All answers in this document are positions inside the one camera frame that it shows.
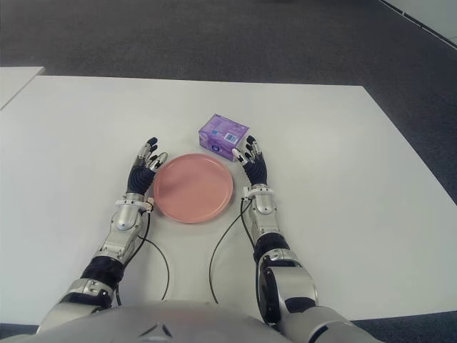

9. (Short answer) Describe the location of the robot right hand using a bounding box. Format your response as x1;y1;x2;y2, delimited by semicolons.
231;134;271;187

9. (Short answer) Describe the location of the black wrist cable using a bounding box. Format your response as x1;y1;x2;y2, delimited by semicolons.
209;198;267;324
114;209;171;304

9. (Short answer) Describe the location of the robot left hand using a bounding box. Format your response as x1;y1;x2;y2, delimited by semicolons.
126;135;169;197

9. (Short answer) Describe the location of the white table with black edge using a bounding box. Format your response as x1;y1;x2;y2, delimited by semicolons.
378;0;457;40

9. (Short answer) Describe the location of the white side table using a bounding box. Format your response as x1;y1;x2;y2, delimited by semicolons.
0;66;46;110

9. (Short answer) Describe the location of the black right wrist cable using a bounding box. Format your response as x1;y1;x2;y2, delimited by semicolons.
209;198;267;324

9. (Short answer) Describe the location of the pink round plate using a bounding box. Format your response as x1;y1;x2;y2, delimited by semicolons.
152;152;236;224

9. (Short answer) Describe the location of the silver robot torso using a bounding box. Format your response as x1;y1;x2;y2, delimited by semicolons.
0;299;322;343

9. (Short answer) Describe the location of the purple tissue paper pack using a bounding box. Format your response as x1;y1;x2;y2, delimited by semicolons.
198;113;251;161

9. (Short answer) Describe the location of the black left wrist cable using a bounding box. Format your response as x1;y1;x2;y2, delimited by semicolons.
114;209;171;304

